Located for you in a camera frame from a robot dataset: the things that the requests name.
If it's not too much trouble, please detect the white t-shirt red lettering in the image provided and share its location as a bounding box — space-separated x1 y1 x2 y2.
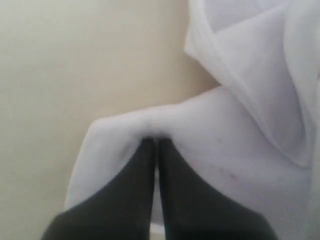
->
64 0 320 240

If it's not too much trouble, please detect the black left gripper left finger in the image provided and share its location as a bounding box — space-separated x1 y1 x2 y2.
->
42 138 155 240

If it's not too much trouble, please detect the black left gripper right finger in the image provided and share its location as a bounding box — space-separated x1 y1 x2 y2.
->
158 138 277 240

